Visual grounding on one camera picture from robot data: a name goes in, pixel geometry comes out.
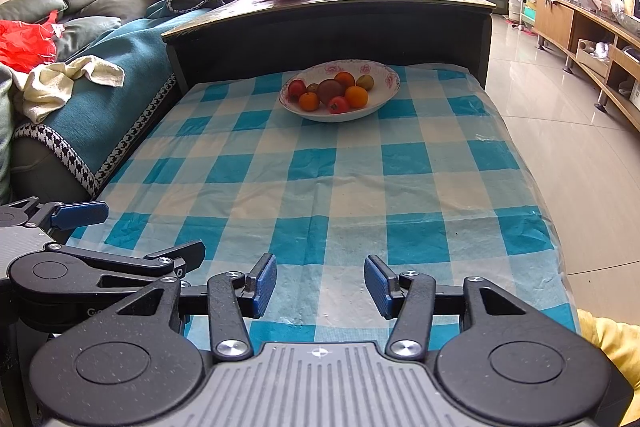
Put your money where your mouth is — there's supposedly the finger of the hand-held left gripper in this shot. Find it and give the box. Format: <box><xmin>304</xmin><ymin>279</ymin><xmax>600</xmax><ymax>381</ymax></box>
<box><xmin>10</xmin><ymin>198</ymin><xmax>110</xmax><ymax>232</ymax></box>
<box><xmin>47</xmin><ymin>240</ymin><xmax>206</xmax><ymax>290</ymax></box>

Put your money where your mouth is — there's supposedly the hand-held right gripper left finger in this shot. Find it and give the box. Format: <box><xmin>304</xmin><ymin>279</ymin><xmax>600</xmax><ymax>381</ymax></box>
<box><xmin>117</xmin><ymin>253</ymin><xmax>277</xmax><ymax>362</ymax></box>

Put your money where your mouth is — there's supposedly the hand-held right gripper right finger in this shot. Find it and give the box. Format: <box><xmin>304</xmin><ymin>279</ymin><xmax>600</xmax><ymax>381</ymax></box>
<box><xmin>364</xmin><ymin>254</ymin><xmax>531</xmax><ymax>362</ymax></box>

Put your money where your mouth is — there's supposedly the white floral bowl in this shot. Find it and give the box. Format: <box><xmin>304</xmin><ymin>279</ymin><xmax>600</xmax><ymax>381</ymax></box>
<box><xmin>278</xmin><ymin>59</ymin><xmax>401</xmax><ymax>124</ymax></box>

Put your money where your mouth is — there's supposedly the dark red plum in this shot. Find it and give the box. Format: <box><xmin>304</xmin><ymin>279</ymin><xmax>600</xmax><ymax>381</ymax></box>
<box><xmin>317</xmin><ymin>79</ymin><xmax>345</xmax><ymax>104</ymax></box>

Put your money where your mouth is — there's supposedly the blue white checkered cloth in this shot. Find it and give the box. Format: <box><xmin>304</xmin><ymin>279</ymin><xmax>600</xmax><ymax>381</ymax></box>
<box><xmin>65</xmin><ymin>62</ymin><xmax>581</xmax><ymax>348</ymax></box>

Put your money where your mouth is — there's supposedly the cream towel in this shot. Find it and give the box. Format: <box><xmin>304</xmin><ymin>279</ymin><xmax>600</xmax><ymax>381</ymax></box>
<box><xmin>10</xmin><ymin>55</ymin><xmax>126</xmax><ymax>124</ymax></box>

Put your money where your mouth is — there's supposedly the teal sofa blanket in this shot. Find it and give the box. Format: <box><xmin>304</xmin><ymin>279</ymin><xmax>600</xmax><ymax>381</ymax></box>
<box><xmin>12</xmin><ymin>0</ymin><xmax>251</xmax><ymax>200</ymax></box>

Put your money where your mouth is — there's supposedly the grey green cushion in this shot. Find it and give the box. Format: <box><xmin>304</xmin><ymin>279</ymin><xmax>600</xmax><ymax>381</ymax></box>
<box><xmin>0</xmin><ymin>0</ymin><xmax>68</xmax><ymax>25</ymax></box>

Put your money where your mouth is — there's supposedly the person's yellow clothing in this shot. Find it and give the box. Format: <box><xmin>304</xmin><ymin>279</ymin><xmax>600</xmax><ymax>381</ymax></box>
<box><xmin>577</xmin><ymin>309</ymin><xmax>640</xmax><ymax>390</ymax></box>

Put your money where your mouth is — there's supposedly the dark coffee table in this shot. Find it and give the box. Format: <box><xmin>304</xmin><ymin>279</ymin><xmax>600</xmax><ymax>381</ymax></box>
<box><xmin>161</xmin><ymin>0</ymin><xmax>497</xmax><ymax>90</ymax></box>

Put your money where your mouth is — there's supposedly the wooden TV cabinet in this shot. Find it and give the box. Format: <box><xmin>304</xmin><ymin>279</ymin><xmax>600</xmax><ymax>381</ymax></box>
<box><xmin>532</xmin><ymin>0</ymin><xmax>640</xmax><ymax>132</ymax></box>

